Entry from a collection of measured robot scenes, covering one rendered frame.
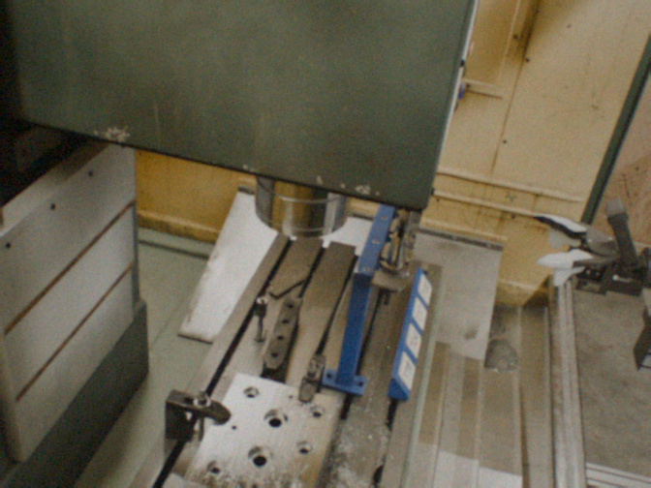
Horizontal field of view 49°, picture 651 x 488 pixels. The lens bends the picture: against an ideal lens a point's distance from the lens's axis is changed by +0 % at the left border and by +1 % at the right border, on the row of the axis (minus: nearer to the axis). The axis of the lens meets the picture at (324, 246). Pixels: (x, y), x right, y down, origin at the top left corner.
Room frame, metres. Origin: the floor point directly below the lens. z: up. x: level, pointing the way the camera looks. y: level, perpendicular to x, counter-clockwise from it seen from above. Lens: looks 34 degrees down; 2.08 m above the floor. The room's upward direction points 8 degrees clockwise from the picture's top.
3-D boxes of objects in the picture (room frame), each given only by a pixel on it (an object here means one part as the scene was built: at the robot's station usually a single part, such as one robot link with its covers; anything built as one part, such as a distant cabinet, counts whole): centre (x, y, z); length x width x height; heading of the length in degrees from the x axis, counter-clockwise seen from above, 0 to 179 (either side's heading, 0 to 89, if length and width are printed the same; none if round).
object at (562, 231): (1.12, -0.41, 1.43); 0.09 x 0.03 x 0.06; 47
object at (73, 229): (1.10, 0.49, 1.16); 0.48 x 0.05 x 0.51; 170
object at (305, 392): (1.11, -0.01, 0.97); 0.13 x 0.03 x 0.15; 170
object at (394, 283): (1.20, -0.14, 1.21); 0.07 x 0.05 x 0.01; 80
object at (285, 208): (1.03, 0.05, 1.51); 0.16 x 0.16 x 0.12
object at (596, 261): (1.02, -0.44, 1.45); 0.09 x 0.05 x 0.02; 119
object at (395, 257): (1.25, -0.15, 1.26); 0.04 x 0.04 x 0.07
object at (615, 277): (1.05, -0.49, 1.42); 0.12 x 0.08 x 0.09; 83
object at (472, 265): (1.67, -0.07, 0.75); 0.89 x 0.70 x 0.26; 80
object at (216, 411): (0.99, 0.20, 0.97); 0.13 x 0.03 x 0.15; 80
